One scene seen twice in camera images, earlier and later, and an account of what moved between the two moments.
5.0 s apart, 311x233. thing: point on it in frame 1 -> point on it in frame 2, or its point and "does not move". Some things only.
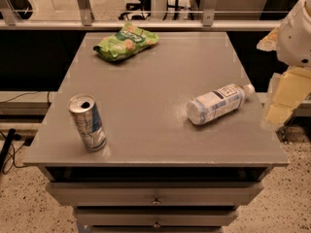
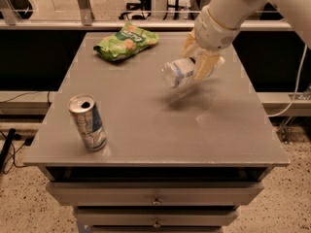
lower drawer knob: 156,225 does not move
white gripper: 294,41 -> 212,32
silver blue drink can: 85,114 does not move
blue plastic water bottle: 223,100 -> 178,73
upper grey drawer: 154,193 does not move
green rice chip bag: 128,40 does not move
